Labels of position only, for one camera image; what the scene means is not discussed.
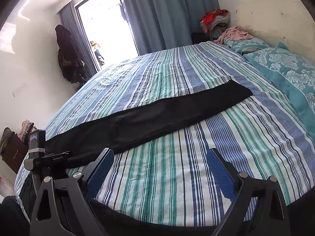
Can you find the teal floral pillow near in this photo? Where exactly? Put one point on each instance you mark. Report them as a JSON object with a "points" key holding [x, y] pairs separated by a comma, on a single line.
{"points": [[293, 75]]}

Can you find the blue curtain left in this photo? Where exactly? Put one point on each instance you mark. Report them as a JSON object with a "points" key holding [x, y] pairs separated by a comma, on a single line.
{"points": [[70, 20]]}

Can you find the pink cloth on pillow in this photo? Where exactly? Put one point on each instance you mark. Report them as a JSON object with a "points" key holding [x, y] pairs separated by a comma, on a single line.
{"points": [[235, 33]]}

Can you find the olive clothes on nightstand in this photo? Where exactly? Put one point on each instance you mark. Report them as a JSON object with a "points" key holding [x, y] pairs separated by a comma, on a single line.
{"points": [[5, 139]]}

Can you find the red clothes pile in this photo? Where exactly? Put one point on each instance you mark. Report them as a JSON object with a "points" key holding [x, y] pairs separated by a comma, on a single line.
{"points": [[213, 19]]}

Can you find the black pants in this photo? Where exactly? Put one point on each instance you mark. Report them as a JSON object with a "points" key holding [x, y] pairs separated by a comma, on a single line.
{"points": [[127, 129]]}

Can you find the blue curtain right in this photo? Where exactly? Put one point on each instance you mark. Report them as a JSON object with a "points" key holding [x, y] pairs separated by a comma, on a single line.
{"points": [[165, 24]]}

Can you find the teal floral pillow far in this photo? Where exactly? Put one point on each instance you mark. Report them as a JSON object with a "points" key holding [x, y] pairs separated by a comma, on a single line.
{"points": [[246, 46]]}

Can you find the dark coats on rack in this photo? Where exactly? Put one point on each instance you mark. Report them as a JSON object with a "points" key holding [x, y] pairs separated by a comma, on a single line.
{"points": [[71, 65]]}

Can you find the teal floral pillow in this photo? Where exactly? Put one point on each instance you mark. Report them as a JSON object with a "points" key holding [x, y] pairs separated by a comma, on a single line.
{"points": [[293, 75], [246, 46]]}

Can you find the blue curtain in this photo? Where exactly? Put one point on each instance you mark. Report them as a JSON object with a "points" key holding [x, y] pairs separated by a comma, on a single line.
{"points": [[70, 20], [165, 24]]}

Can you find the cream padded headboard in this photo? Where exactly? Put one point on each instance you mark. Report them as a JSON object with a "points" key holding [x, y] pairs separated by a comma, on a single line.
{"points": [[273, 21]]}

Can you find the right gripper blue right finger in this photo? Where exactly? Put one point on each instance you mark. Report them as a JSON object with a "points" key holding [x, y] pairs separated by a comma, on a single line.
{"points": [[257, 206]]}

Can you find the striped bed sheet mattress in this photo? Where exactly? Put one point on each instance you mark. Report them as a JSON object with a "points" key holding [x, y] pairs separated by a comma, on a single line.
{"points": [[167, 180]]}

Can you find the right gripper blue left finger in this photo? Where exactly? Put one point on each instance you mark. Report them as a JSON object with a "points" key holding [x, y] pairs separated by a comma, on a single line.
{"points": [[62, 205]]}

